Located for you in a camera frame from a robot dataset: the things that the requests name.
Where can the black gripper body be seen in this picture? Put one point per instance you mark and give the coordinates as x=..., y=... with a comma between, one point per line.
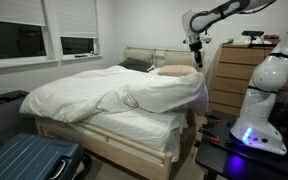
x=197, y=50

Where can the white quilted duvet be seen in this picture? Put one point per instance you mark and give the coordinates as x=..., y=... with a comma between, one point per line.
x=84, y=90

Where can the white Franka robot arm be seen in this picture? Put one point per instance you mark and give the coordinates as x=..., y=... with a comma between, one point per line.
x=267, y=100

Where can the pink pillow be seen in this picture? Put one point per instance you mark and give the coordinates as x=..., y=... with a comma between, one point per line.
x=175, y=70

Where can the light wooden dresser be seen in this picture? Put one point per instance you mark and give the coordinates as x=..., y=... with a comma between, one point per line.
x=230, y=80

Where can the orange black clamp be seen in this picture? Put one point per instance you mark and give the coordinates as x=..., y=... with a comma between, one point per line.
x=214, y=119
x=209, y=135

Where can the dark grey pillow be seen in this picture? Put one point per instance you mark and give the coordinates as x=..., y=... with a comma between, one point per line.
x=135, y=64

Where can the brown box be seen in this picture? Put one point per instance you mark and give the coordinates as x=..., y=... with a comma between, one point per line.
x=271, y=38

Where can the mattress with white sheet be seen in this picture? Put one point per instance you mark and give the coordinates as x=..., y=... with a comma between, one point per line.
x=134, y=128

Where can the black robot table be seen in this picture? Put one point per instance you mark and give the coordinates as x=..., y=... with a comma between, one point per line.
x=237, y=163

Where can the black remote control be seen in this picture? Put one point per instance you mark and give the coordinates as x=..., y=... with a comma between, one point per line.
x=81, y=56

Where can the narrow dark window pane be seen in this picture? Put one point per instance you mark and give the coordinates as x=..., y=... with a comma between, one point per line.
x=77, y=45

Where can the narrow white window blind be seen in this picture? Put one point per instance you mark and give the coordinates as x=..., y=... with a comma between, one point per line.
x=77, y=18

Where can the wide dark window pane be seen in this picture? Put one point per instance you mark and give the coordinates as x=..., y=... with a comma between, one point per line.
x=14, y=41

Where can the wide white window blind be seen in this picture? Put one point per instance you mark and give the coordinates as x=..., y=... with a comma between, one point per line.
x=14, y=11

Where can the blue hard-shell suitcase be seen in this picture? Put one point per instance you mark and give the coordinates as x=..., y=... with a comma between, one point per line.
x=24, y=156

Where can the dark grey sofa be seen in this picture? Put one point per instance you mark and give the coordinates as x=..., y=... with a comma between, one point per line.
x=4, y=116

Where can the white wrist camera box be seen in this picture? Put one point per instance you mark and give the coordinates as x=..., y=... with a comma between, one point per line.
x=207, y=38

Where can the black stereo camera on stand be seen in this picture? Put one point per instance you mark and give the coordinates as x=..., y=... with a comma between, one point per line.
x=252, y=33

